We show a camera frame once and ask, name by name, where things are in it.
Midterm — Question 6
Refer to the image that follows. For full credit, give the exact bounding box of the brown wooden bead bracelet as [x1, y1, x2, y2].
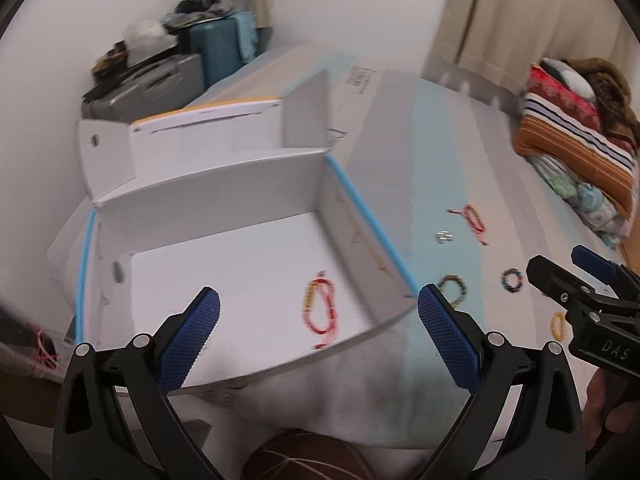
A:
[437, 274, 471, 311]

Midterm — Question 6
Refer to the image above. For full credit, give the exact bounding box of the red cord bracelet gold tube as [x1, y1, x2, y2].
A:
[302, 271, 338, 351]

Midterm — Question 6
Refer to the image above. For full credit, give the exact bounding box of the right hand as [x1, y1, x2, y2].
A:
[582, 370, 636, 451]

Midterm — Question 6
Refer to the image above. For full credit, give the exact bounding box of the floral quilt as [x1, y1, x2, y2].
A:
[526, 155, 639, 249]

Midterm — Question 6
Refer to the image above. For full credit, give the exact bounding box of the clear plastic bag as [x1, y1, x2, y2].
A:
[0, 307, 75, 384]

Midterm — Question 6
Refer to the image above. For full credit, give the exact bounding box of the striped folded blanket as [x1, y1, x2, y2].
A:
[513, 64, 639, 220]

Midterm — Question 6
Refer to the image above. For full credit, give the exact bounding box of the brown fuzzy blanket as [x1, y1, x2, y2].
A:
[566, 58, 639, 145]

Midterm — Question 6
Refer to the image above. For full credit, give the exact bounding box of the white cardboard box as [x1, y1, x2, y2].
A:
[48, 72, 418, 390]

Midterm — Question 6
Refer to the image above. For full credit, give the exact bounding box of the striped bed sheet mattress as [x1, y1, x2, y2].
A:
[175, 44, 605, 448]

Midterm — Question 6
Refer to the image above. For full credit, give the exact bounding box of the beige curtain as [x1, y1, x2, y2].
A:
[432, 0, 639, 93]

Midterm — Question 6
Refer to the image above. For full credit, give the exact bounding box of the grey hard suitcase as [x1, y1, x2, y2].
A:
[81, 54, 205, 124]

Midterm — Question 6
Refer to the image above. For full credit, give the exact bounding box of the teal suitcase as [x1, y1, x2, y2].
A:
[189, 11, 258, 87]

